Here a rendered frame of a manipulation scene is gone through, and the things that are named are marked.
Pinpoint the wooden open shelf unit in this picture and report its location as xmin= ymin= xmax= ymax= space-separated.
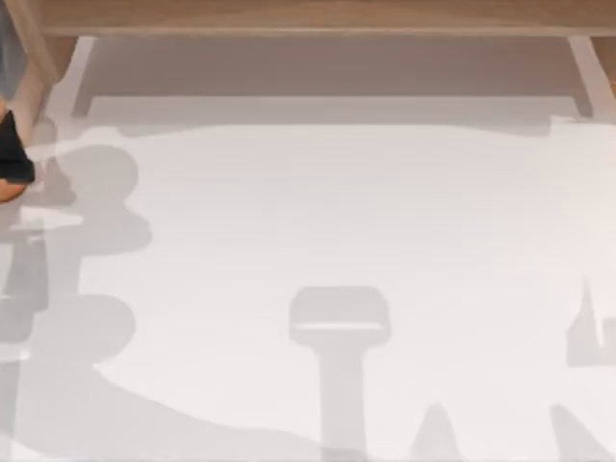
xmin=3 ymin=0 xmax=616 ymax=120

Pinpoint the orange round object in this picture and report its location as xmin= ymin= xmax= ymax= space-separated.
xmin=0 ymin=176 xmax=26 ymax=204

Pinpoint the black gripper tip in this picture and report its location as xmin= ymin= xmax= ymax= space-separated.
xmin=0 ymin=109 xmax=37 ymax=186

